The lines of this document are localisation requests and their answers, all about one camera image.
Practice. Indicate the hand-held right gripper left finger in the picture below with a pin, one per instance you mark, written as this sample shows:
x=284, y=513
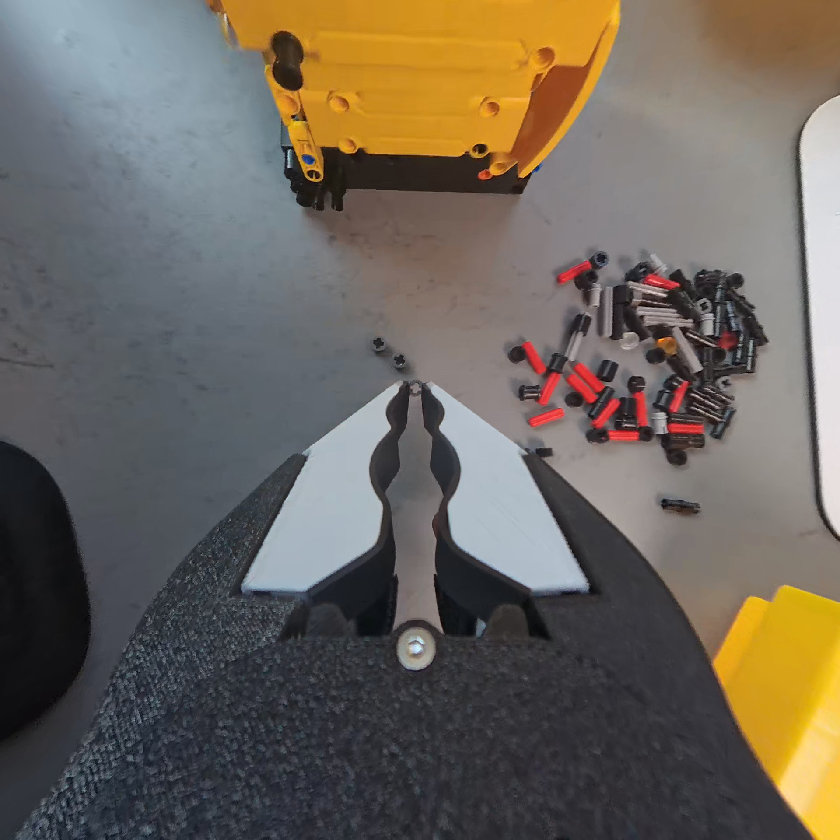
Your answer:
x=321, y=518

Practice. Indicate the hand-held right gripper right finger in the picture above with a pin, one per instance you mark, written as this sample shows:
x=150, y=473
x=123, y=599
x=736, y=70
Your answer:
x=505, y=518

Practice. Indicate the yellow plastic bin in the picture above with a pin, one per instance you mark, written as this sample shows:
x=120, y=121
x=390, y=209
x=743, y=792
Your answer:
x=787, y=709

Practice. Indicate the yellow black lego truck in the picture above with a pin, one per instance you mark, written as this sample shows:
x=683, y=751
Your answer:
x=420, y=85

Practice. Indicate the loose black lego pin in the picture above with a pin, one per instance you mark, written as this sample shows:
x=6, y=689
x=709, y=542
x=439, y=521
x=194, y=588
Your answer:
x=679, y=505

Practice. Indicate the pile of small lego parts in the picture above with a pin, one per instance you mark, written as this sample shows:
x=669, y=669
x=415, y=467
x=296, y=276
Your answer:
x=656, y=354

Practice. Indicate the black padded wrist rest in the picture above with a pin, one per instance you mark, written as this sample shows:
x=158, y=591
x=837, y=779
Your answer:
x=33, y=590

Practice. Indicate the white board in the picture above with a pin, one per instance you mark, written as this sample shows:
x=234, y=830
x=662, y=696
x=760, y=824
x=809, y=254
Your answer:
x=823, y=295

